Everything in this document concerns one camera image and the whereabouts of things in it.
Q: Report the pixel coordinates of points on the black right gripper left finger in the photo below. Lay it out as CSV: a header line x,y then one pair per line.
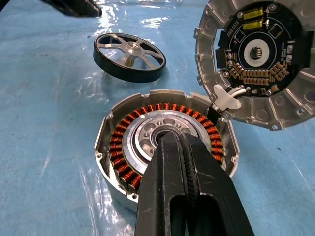
x,y
162,186

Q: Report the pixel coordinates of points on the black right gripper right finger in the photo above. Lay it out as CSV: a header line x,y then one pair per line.
x,y
216,196

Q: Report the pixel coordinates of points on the silver motor housing copper windings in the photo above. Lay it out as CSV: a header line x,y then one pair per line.
x,y
137,137

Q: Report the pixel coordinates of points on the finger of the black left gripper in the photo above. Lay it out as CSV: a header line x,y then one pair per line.
x,y
76,7

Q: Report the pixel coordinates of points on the blue plastic table cover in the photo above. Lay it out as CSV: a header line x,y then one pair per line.
x,y
37,127

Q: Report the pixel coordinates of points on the spoked rotor with black rim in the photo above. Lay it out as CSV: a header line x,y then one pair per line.
x,y
128,73

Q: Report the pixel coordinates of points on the silver lid with circuit board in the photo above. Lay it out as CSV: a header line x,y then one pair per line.
x,y
261,73

